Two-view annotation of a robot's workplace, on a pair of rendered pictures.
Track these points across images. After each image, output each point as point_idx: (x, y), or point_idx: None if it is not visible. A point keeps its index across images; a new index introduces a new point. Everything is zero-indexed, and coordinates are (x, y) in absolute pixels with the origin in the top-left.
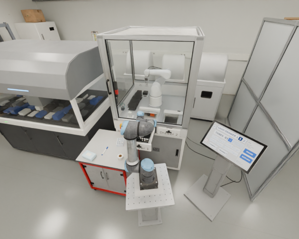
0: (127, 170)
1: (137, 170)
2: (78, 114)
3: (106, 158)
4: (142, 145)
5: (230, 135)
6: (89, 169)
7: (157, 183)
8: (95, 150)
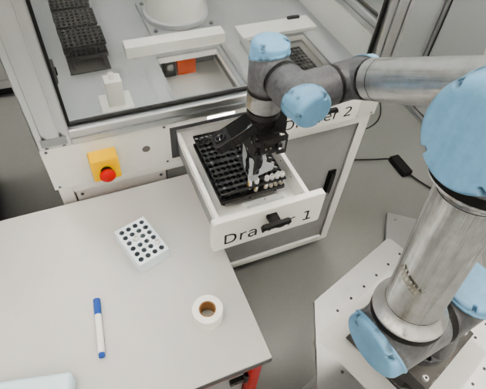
0: (407, 369)
1: (449, 339)
2: None
3: (139, 361)
4: (285, 211)
5: None
6: None
7: (471, 336)
8: (42, 354)
